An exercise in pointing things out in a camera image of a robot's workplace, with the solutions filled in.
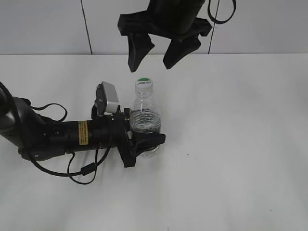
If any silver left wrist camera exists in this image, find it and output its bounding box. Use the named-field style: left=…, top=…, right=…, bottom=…
left=94, top=81, right=119, bottom=116

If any clear green-label water bottle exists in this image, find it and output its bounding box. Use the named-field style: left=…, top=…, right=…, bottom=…
left=129, top=89, right=161, bottom=159

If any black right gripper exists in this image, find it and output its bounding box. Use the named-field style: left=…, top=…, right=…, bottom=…
left=117, top=11, right=212, bottom=72

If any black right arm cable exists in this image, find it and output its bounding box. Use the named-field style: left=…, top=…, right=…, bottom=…
left=208, top=0, right=238, bottom=25

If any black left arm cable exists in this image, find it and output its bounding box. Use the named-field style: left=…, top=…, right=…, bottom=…
left=24, top=103, right=114, bottom=185

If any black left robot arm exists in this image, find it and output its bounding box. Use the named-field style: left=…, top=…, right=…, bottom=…
left=0, top=81, right=166, bottom=167

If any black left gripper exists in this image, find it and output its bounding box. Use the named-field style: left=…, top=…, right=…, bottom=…
left=112, top=108, right=166, bottom=168

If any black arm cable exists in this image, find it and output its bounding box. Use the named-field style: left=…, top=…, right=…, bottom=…
left=24, top=103, right=114, bottom=185
left=208, top=0, right=238, bottom=25

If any white green bottle cap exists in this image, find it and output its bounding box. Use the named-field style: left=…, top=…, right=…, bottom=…
left=135, top=77, right=154, bottom=94

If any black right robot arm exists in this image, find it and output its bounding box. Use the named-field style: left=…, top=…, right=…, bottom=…
left=117, top=0, right=212, bottom=72

